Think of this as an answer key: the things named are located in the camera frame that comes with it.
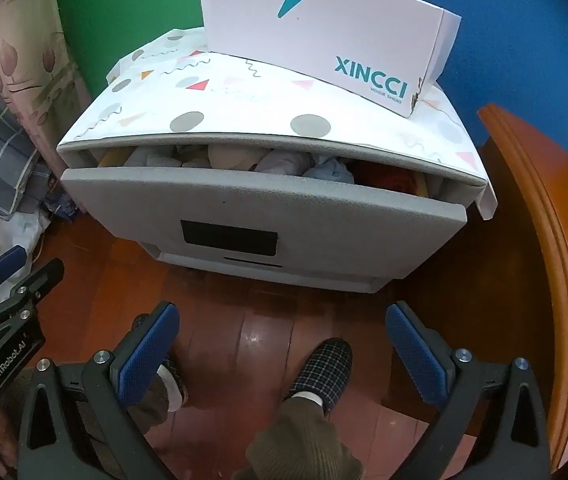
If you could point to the light blue underwear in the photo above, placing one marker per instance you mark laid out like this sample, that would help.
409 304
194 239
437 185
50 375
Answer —
331 171

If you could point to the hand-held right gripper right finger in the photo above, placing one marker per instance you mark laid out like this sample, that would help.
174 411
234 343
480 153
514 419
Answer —
413 355

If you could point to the white patterned cover cloth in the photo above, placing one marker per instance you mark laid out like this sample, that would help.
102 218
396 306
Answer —
264 105

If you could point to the orange wooden furniture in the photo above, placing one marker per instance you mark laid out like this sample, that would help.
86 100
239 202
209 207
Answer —
538 200

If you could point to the red-orange underwear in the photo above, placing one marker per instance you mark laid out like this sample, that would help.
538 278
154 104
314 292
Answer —
398 180

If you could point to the white underwear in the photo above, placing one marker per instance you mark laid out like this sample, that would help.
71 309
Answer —
139 156

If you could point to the beige underwear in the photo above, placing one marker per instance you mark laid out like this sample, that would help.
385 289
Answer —
231 157

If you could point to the pale lavender underwear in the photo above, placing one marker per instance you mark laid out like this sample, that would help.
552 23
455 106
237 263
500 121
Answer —
284 162

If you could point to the blue packet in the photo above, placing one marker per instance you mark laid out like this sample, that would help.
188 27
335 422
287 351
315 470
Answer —
61 205

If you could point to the grey nightstand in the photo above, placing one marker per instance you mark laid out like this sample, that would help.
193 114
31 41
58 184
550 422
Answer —
339 277

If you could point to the grey-fronted wooden drawer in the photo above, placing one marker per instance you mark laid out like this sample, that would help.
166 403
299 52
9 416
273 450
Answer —
339 220

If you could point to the plaid right slipper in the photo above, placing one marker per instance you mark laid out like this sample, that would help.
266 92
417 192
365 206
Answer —
326 365

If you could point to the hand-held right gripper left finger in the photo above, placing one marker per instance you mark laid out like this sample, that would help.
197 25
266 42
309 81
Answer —
149 355

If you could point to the white shoe box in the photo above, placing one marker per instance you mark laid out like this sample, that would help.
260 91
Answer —
314 30

